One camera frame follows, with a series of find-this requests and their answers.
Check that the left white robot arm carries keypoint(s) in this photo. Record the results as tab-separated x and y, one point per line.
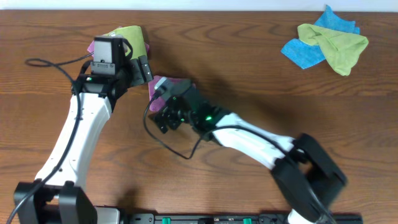
57	194

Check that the folded green cloth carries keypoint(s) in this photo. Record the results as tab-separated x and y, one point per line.
135	37

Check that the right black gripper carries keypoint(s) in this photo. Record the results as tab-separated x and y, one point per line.
166	117

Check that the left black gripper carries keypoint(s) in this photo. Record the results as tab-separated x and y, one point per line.
140	73

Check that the crumpled blue cloth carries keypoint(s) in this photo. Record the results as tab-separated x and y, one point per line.
306	56

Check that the crumpled green cloth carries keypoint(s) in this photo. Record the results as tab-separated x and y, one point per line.
340	49

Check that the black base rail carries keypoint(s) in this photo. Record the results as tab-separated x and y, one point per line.
148	218

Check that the folded purple cloth underneath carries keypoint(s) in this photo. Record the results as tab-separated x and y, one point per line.
90	48

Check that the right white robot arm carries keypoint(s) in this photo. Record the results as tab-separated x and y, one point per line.
306	175

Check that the purple microfiber cloth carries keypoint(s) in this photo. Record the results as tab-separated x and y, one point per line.
180	86

